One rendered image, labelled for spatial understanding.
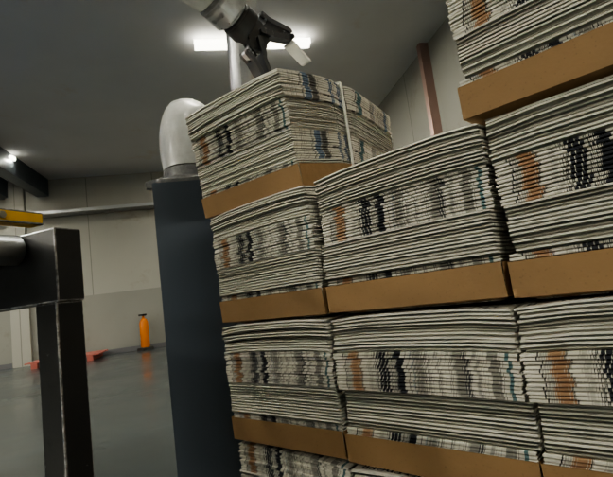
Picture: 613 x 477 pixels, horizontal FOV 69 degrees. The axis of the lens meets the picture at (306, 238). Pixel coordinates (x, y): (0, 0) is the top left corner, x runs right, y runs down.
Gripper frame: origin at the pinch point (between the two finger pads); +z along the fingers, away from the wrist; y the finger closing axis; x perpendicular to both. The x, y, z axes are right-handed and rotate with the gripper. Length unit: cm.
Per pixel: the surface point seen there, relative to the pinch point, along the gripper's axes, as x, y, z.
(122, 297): -755, -122, 274
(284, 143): 12.0, 29.6, -6.9
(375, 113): 13.3, 4.7, 14.6
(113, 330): -767, -63, 286
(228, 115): 0.1, 22.7, -13.5
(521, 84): 53, 36, -5
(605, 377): 56, 66, 10
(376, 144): 13.3, 12.5, 16.8
